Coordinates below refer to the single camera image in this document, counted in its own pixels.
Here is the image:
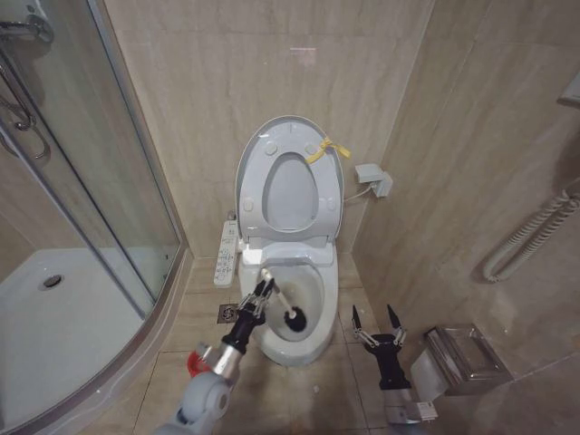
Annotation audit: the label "chrome shower rail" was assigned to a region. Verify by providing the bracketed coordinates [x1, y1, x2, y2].
[0, 44, 52, 162]

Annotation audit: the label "curved glass shower enclosure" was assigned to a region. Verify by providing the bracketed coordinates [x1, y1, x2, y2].
[0, 0, 190, 435]

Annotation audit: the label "white coiled phone cord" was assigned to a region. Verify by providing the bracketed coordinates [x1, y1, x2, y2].
[480, 188, 580, 285]

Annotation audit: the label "square metal floor drain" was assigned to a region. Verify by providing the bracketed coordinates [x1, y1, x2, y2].
[217, 303, 242, 324]

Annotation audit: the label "white toilet paper roll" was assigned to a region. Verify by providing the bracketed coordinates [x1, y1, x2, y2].
[409, 347, 450, 402]

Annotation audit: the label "white shower tray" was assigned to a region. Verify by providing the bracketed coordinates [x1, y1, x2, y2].
[0, 246, 183, 432]

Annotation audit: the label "steel toilet paper holder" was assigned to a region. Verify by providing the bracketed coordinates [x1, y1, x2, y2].
[422, 323, 516, 396]

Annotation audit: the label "grey wall socket box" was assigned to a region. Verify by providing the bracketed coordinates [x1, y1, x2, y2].
[353, 162, 394, 198]

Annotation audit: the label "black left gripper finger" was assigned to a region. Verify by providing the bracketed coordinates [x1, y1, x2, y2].
[253, 279, 277, 325]
[237, 276, 273, 314]

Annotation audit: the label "yellow strap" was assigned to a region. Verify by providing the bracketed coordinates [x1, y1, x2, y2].
[304, 135, 353, 166]

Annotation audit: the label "white toilet brush black bristles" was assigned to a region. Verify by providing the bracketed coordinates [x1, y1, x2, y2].
[260, 267, 310, 344]

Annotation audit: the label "white power cable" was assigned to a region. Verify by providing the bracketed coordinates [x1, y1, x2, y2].
[343, 184, 375, 204]

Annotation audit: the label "white ceramic toilet bowl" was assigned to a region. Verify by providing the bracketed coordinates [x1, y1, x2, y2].
[238, 242, 341, 366]

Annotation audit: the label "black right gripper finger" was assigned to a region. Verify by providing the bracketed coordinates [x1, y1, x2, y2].
[386, 304, 408, 348]
[351, 304, 379, 349]

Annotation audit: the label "white bidet control panel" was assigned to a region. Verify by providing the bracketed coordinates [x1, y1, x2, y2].
[213, 217, 239, 288]

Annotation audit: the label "white toilet seat ring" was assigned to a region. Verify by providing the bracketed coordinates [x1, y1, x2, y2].
[239, 124, 343, 240]

